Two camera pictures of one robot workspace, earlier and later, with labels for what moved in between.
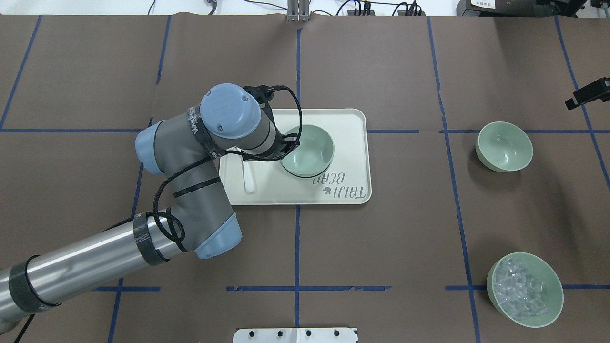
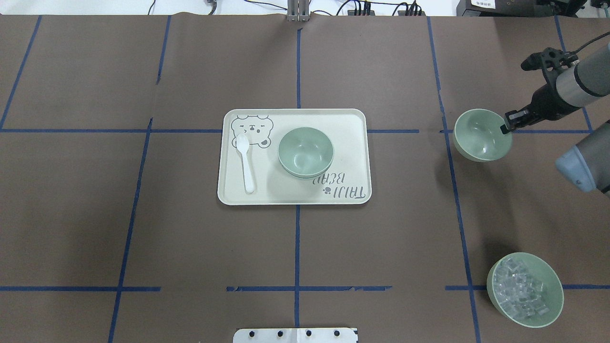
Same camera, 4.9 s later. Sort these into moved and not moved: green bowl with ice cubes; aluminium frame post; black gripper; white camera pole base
Moved: black gripper
Not moved: green bowl with ice cubes; aluminium frame post; white camera pole base
